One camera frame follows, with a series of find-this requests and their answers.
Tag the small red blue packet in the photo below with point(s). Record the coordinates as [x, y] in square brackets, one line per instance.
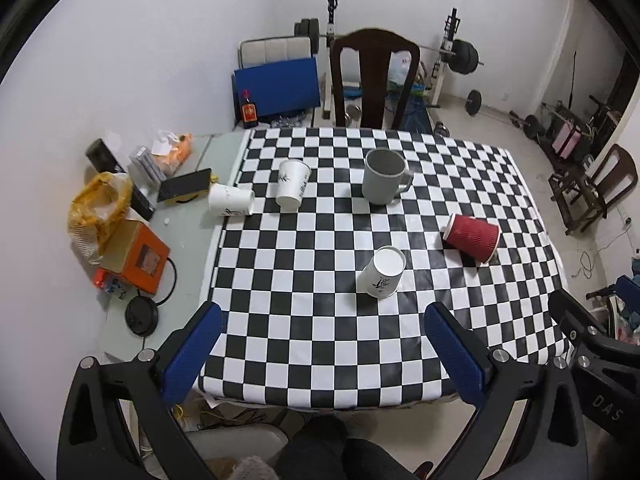
[110, 285]

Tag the orange cardboard box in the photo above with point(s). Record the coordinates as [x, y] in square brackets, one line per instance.
[145, 260]

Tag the brown wooden armchair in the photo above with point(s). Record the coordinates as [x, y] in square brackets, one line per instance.
[617, 170]

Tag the black exercise machine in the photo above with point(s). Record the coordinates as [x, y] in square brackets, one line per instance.
[602, 112]

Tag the pink box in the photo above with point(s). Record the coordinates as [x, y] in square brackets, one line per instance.
[566, 139]

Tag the black dumbbell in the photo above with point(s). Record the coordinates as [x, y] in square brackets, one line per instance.
[530, 124]

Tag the dark bottle with red label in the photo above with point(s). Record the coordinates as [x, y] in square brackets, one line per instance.
[249, 112]

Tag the white plastic bag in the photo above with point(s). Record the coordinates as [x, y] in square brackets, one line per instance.
[400, 67]

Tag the white squat rack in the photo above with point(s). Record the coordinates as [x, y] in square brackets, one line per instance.
[331, 25]

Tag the red ribbed paper cup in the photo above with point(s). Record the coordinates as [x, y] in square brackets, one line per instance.
[470, 236]

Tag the blue board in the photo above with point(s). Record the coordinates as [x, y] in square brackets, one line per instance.
[277, 87]

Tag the orange snack bag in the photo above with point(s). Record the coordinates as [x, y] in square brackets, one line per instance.
[176, 157]

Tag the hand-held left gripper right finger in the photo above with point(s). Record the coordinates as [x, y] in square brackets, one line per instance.
[456, 360]

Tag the crumpled white paper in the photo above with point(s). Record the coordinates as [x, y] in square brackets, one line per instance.
[164, 141]

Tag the yellow plastic bag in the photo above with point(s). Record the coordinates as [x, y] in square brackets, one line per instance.
[95, 205]

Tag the barbell with black plates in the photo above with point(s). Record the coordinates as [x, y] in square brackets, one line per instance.
[462, 57]

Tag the grey mug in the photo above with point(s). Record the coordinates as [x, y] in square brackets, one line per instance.
[380, 185]

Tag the small black carton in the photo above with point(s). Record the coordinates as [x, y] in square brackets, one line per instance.
[142, 202]

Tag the flat black box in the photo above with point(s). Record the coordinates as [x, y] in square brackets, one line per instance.
[182, 185]

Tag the dark wooden dining chair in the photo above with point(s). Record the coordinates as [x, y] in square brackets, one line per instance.
[372, 75]

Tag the blue tarp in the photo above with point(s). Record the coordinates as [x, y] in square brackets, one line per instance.
[415, 110]

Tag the black rectangular box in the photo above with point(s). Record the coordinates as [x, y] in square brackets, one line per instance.
[102, 155]

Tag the person's legs in dark trousers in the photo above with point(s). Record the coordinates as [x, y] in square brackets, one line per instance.
[325, 445]

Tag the black weight plate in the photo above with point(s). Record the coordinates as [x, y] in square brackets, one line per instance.
[472, 102]

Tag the black white checkered tablecloth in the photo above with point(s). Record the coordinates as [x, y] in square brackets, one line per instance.
[310, 310]

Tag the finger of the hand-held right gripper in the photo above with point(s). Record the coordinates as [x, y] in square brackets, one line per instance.
[567, 310]

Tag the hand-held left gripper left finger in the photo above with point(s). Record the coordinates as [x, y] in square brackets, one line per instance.
[192, 355]

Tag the blue bag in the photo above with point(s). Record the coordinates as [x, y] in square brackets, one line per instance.
[629, 290]

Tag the white paper cup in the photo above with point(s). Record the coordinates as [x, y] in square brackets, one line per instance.
[227, 200]
[382, 275]
[290, 185]

